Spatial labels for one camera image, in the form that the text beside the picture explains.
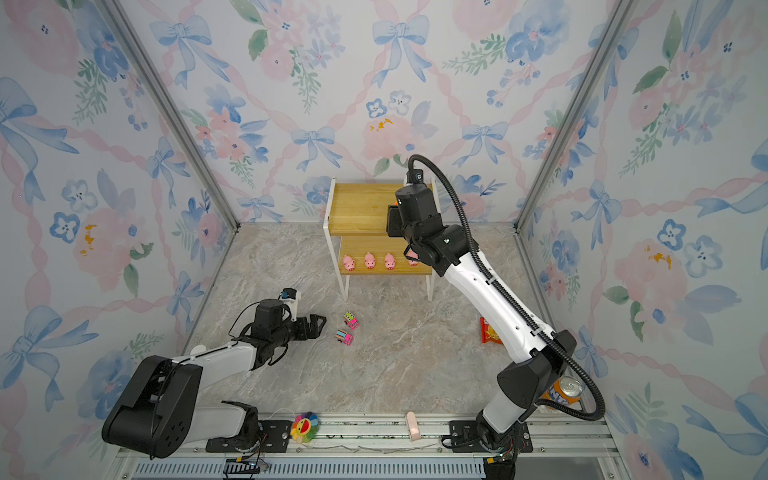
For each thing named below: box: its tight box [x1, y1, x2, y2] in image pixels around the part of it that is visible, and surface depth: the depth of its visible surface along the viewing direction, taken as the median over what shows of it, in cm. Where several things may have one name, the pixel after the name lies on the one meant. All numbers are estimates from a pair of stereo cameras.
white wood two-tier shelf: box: [323, 178, 433, 301], surface depth 83 cm
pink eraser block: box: [406, 411, 421, 442], surface depth 75 cm
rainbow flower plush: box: [290, 411, 319, 444], surface depth 76 cm
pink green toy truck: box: [343, 311, 360, 331], surface depth 94 cm
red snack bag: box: [479, 316, 504, 345], surface depth 92 cm
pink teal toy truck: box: [335, 329, 354, 346], surface depth 90 cm
